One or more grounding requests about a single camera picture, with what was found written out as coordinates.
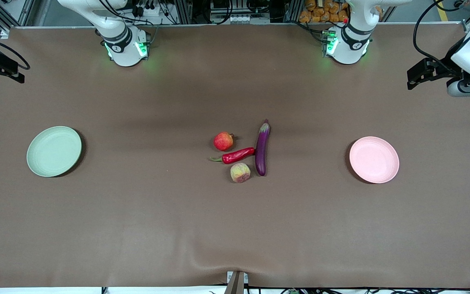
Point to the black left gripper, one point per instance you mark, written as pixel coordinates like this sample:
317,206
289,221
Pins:
440,70

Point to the purple eggplant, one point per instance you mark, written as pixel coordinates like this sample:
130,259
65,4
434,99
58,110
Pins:
261,151

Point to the red chili pepper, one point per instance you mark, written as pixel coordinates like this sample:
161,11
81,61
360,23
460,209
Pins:
237,155

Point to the yellow pink peach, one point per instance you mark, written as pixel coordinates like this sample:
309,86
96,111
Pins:
240,172

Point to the red pomegranate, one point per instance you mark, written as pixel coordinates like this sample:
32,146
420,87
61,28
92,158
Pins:
223,141

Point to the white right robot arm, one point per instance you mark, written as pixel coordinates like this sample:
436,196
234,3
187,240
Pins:
123,45

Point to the light green plate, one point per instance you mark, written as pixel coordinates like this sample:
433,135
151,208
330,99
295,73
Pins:
54,151

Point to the pink plate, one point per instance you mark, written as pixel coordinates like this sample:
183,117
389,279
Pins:
374,159

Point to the pile of orange toys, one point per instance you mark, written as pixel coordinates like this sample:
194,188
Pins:
324,10

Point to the white power strip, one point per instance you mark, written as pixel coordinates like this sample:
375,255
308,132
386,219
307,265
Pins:
147,9

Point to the brown table mat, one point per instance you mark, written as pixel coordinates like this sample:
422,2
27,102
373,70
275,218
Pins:
235,224

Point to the metal bracket at table edge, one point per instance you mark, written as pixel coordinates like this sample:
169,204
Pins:
236,282

